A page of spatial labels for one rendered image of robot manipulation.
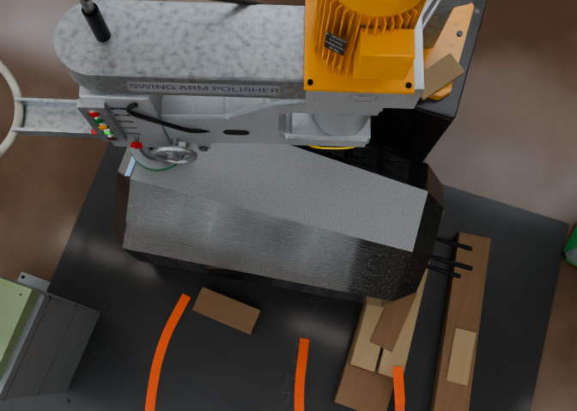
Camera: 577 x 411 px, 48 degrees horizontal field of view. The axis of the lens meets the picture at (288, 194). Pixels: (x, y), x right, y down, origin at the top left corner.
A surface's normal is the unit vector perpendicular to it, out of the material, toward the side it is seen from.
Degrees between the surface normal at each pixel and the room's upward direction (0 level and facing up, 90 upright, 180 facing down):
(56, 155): 0
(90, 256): 0
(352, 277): 45
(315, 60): 0
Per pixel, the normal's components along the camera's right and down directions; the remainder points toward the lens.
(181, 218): -0.16, 0.47
